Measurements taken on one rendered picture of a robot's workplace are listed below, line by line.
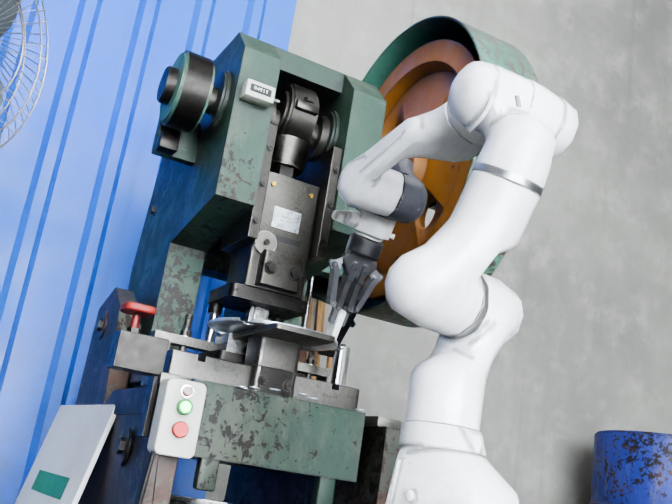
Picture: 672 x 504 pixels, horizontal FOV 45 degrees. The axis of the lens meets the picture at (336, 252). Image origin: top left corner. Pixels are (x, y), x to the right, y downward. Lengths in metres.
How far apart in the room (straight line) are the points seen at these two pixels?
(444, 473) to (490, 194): 0.40
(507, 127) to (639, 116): 3.56
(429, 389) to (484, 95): 0.45
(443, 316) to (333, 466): 0.65
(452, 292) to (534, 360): 2.77
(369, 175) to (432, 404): 0.55
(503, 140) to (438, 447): 0.45
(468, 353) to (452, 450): 0.15
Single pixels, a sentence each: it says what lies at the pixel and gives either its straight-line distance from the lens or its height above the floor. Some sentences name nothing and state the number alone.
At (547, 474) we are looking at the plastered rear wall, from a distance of 3.97.
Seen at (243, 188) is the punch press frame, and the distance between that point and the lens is 1.86.
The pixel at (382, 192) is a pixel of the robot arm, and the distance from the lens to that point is 1.61.
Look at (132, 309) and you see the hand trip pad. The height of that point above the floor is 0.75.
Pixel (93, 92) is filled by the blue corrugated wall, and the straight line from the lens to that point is 3.19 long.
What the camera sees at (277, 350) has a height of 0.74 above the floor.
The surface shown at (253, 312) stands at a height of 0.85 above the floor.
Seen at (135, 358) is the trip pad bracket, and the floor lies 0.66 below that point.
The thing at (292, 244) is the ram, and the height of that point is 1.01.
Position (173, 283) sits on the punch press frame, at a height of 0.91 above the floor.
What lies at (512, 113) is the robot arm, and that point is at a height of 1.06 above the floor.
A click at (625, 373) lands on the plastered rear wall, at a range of 4.35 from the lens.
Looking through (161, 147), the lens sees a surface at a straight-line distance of 2.04.
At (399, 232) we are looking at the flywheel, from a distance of 2.20.
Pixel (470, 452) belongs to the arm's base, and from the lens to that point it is 1.18.
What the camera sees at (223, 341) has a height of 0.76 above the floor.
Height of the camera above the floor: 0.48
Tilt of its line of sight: 16 degrees up
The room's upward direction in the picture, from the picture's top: 9 degrees clockwise
